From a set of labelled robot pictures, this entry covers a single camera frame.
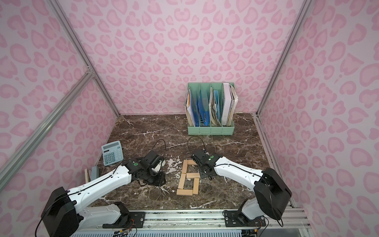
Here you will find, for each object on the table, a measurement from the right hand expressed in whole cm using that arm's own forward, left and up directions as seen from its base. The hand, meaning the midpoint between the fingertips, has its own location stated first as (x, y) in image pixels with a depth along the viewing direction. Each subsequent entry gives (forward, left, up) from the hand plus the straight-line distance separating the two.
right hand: (206, 171), depth 85 cm
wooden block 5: (-5, +14, -4) cm, 15 cm away
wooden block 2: (+4, +13, -3) cm, 14 cm away
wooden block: (+7, +9, -4) cm, 12 cm away
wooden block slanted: (-11, +12, -4) cm, 17 cm away
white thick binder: (+39, -13, +20) cm, 46 cm away
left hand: (-7, +22, +3) cm, 24 cm away
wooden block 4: (-8, +6, -4) cm, 11 cm away
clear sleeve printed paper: (+30, +10, +17) cm, 36 cm away
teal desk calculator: (+12, +60, -1) cm, 62 cm away
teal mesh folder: (+42, -7, +18) cm, 47 cm away
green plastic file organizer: (+35, -3, +15) cm, 39 cm away
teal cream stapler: (-3, +67, 0) cm, 67 cm away
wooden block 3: (-1, +9, -4) cm, 10 cm away
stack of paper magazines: (+37, -18, +16) cm, 45 cm away
